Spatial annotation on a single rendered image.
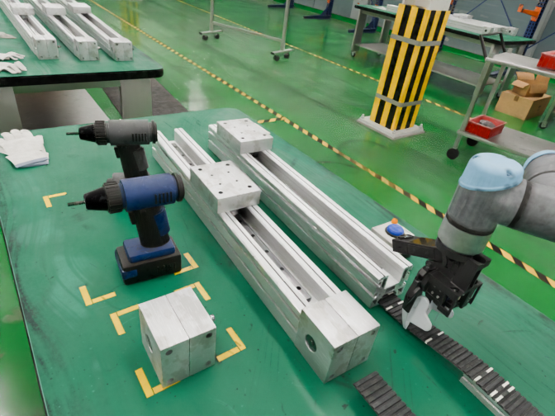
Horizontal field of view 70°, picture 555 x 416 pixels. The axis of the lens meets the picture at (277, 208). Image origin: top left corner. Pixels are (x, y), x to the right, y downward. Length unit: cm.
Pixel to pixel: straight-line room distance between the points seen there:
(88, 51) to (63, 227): 146
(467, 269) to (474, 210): 11
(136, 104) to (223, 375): 187
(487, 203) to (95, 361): 66
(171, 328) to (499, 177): 53
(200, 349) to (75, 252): 41
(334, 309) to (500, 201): 31
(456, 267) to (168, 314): 48
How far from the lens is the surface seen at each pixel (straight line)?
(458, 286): 74
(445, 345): 84
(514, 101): 573
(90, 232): 102
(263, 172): 108
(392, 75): 401
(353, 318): 70
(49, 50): 239
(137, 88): 236
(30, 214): 111
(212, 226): 96
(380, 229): 99
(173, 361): 67
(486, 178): 64
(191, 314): 67
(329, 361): 69
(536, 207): 66
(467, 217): 67
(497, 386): 81
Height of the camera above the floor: 138
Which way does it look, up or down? 33 degrees down
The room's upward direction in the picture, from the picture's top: 8 degrees clockwise
